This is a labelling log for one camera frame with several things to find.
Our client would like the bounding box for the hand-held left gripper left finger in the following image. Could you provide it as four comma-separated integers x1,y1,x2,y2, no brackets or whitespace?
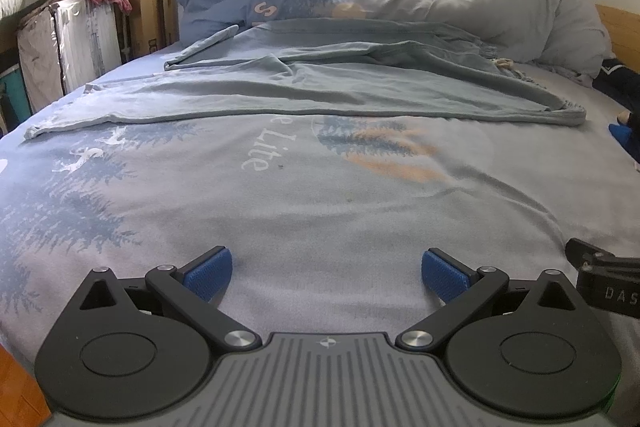
65,246,262,351

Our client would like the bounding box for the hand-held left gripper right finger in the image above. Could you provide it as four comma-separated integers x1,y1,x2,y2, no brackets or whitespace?
395,247,587,351

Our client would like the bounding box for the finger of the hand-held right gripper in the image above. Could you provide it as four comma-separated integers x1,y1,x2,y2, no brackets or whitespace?
565,237,640,277

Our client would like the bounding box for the grey garment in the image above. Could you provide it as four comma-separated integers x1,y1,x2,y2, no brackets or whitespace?
24,18,587,142

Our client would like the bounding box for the blue printed bed sheet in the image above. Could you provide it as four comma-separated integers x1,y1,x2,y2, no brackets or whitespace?
0,27,640,383

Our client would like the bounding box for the blue cloth item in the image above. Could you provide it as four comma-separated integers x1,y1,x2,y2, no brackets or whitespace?
607,122,637,154

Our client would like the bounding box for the dark navy garment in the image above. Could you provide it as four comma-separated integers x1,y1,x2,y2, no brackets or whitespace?
591,56,640,128

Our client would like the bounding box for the wooden headboard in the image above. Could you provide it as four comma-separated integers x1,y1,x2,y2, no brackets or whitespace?
594,4,640,58

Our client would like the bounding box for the brown cardboard box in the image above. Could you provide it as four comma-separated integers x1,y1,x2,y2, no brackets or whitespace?
124,0,180,58

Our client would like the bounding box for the wrapped bedding stack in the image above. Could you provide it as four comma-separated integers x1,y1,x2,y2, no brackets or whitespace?
51,0,122,84

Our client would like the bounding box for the teal storage box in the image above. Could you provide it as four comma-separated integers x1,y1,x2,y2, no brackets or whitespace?
0,64,33,132

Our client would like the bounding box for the clear storage bag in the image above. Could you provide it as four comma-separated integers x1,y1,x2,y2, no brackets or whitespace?
16,6,65,98

